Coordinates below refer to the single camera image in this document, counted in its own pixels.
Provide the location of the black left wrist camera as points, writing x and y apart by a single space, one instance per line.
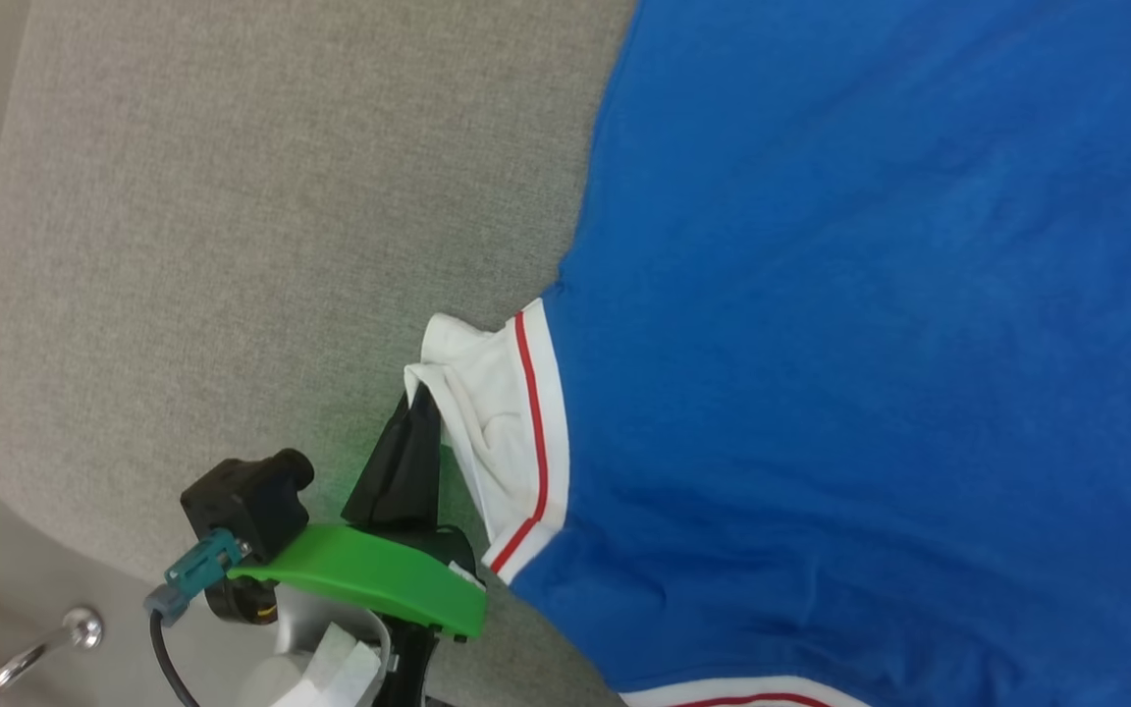
251 501

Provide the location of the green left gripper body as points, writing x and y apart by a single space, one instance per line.
379 579

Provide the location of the grey fabric sofa cushion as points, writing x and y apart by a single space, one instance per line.
281 245

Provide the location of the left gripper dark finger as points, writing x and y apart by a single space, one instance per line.
428 471
391 471

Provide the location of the blue white sports jersey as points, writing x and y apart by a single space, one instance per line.
870 344

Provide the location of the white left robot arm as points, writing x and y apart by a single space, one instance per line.
296 614

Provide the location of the chrome metal rod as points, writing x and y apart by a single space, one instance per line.
45 648

